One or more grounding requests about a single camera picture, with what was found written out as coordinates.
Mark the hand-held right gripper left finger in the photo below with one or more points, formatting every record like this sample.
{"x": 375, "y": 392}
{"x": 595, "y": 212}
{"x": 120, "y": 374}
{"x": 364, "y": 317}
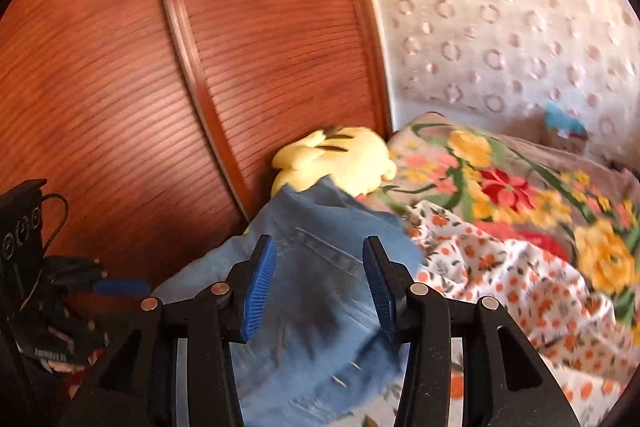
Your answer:
{"x": 260, "y": 292}

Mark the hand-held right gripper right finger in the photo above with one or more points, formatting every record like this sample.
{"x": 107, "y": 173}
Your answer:
{"x": 380, "y": 292}

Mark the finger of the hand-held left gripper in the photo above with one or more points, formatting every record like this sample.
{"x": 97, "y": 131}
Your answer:
{"x": 120, "y": 288}

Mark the blue denim pants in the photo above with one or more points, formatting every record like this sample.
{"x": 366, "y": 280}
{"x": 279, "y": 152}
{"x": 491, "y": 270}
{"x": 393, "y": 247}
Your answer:
{"x": 320, "y": 267}

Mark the red cloth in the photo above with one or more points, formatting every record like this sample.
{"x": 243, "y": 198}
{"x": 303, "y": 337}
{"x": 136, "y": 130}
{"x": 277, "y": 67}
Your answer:
{"x": 75, "y": 379}

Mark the orange-print white bed sheet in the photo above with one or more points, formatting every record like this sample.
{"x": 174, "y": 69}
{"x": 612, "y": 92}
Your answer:
{"x": 525, "y": 287}

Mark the yellow plush toy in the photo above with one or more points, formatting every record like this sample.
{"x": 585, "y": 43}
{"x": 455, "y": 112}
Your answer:
{"x": 340, "y": 152}

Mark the floral blanket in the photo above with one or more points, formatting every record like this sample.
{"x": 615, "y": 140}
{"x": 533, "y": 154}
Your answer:
{"x": 505, "y": 177}

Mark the slatted wooden wardrobe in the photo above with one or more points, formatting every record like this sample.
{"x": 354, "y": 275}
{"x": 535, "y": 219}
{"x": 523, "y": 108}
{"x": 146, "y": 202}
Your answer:
{"x": 150, "y": 57}

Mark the blue plastic bag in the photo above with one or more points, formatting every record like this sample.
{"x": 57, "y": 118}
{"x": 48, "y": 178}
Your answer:
{"x": 565, "y": 119}

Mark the circle-patterned sheer curtain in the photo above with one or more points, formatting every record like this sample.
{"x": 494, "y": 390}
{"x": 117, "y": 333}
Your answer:
{"x": 500, "y": 7}

